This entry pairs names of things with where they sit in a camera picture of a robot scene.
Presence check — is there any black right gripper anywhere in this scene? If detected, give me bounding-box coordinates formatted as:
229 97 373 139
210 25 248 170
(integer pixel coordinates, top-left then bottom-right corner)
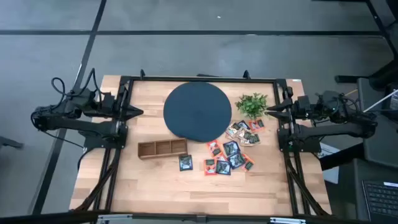
266 93 312 128

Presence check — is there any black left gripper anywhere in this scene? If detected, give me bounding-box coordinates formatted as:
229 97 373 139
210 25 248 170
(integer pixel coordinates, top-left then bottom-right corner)
101 93 144 127

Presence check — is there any dark blue tea packet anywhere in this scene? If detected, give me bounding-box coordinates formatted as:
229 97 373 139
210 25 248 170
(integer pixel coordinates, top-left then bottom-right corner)
178 154 193 172
223 140 241 157
228 152 246 170
215 160 232 176

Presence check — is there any green plant in white pot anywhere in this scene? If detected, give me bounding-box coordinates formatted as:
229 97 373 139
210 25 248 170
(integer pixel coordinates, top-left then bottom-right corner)
234 92 271 121

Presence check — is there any wooden three-compartment tray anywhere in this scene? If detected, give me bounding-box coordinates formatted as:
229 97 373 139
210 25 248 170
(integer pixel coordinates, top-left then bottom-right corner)
137 138 189 161

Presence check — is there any round dark blue placemat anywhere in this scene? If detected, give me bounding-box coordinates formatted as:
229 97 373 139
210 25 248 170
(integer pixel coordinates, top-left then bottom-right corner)
163 81 233 143

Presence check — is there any black desk leg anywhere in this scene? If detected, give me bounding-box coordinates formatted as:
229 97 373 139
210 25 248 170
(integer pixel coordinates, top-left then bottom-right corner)
320 144 364 170

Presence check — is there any white paper sheet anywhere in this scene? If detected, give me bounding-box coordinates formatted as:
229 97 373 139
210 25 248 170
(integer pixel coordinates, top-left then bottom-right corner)
319 142 341 185

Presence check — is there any grey side desk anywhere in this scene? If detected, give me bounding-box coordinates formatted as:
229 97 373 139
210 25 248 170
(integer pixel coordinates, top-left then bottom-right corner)
356 77 398 169

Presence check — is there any black box device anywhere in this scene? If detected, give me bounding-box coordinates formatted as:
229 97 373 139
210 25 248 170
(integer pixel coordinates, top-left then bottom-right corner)
381 83 398 121

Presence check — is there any black chair foot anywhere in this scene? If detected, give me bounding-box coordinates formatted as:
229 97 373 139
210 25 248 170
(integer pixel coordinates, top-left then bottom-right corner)
0 136 24 150

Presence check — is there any dark laptop keyboard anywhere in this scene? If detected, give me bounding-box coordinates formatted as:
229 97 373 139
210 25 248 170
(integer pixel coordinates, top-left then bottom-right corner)
361 179 398 224

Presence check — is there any black crossbar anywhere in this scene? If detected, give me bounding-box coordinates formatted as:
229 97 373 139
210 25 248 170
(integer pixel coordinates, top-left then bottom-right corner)
0 210 398 224

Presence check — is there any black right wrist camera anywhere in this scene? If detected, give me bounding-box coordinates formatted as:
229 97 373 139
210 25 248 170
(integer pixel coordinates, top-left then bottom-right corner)
297 95 311 108

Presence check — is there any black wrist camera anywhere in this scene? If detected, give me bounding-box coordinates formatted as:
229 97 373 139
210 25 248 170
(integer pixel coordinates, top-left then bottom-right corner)
297 95 311 108
102 92 116 109

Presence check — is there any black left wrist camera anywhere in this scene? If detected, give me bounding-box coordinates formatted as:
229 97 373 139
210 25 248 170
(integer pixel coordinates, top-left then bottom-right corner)
102 92 116 109

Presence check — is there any black metal table frame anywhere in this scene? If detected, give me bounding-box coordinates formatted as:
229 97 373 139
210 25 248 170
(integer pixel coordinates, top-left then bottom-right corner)
71 68 332 217

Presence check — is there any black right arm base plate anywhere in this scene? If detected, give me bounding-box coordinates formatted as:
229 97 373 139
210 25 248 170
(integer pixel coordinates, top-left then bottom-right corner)
277 127 322 153

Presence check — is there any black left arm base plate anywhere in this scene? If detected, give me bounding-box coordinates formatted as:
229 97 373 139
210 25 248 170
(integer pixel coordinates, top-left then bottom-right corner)
83 123 128 149

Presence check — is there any black furniture leg frame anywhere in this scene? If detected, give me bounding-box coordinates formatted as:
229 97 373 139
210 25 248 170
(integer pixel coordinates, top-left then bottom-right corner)
335 0 398 91

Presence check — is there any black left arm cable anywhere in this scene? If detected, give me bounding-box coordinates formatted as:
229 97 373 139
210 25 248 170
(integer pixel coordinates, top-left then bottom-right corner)
50 67 104 100

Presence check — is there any white cable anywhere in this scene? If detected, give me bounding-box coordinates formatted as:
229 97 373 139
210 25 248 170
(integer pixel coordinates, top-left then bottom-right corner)
363 89 398 113

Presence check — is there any silver metal bracket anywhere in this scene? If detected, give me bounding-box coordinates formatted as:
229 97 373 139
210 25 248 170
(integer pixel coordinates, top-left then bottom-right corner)
269 217 307 224
96 213 134 224

